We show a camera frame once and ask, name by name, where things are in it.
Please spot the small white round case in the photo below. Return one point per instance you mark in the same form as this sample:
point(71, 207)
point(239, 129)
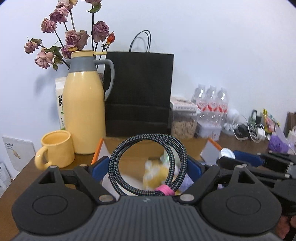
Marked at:
point(225, 152)

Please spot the purple pouch at right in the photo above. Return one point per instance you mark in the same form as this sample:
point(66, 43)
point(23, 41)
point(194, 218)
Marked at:
point(276, 145)

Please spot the white wall panel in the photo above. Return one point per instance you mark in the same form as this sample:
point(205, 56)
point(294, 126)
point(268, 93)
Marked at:
point(20, 152)

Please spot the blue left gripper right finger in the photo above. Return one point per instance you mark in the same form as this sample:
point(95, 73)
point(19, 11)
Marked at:
point(194, 168)

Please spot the water bottle left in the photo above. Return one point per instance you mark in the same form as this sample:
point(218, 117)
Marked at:
point(199, 98)

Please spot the water bottle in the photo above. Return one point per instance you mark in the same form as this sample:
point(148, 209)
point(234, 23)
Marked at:
point(223, 101)
point(199, 98)
point(212, 103)

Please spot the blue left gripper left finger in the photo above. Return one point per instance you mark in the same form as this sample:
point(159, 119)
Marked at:
point(99, 169)

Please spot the white tin box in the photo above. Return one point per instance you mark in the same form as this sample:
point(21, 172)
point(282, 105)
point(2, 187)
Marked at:
point(208, 130)

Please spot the colourful snack packets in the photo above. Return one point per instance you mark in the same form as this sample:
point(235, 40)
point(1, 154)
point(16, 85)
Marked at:
point(269, 122)

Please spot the dried pink rose bouquet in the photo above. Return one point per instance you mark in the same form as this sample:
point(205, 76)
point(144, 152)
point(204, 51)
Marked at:
point(61, 23)

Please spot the yellow thermos jug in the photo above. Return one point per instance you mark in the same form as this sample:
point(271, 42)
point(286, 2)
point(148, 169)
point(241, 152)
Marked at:
point(84, 100)

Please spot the clear container of nuts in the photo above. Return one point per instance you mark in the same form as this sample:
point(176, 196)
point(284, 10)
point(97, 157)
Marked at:
point(183, 125)

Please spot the black paper shopping bag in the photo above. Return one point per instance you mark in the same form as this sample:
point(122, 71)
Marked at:
point(139, 101)

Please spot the water bottle right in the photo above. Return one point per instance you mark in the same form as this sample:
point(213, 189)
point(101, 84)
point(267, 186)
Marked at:
point(223, 101)

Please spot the yellow plush toy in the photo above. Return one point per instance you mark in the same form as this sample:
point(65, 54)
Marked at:
point(155, 174)

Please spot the white round camera device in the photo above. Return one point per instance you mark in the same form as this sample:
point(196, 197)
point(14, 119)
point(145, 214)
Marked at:
point(227, 126)

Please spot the white flat box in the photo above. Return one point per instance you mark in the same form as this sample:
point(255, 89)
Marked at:
point(182, 105)

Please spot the person's right hand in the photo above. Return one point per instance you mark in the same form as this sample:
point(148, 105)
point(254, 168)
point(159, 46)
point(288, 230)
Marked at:
point(284, 225)

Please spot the milk carton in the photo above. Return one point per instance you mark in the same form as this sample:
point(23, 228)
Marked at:
point(59, 86)

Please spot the orange cardboard box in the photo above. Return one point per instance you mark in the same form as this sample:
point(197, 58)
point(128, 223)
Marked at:
point(146, 149)

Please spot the lavender cloth pouch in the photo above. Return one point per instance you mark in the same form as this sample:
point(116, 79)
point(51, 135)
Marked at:
point(186, 183)

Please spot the yellow ceramic mug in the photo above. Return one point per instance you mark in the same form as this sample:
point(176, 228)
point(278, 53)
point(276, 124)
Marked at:
point(57, 150)

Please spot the water bottle middle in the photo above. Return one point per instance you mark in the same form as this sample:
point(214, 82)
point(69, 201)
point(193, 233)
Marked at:
point(212, 103)

